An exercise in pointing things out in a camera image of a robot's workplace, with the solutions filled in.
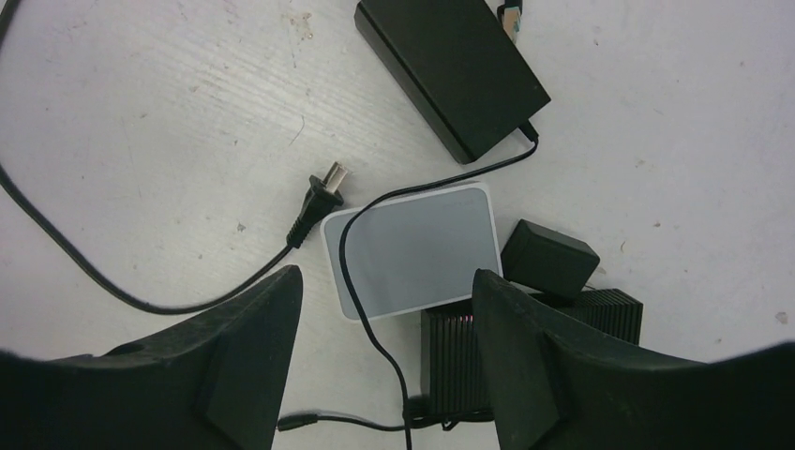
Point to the black ribbed network switch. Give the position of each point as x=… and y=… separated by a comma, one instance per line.
x=453, y=384

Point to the small black wall adapter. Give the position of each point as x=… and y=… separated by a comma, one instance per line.
x=547, y=261

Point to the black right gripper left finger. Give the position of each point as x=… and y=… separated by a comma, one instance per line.
x=213, y=381

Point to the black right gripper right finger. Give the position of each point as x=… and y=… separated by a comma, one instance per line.
x=557, y=383

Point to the black power brick adapter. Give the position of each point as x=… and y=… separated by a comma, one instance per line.
x=458, y=67

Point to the white square network box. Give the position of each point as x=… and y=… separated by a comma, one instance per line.
x=415, y=252

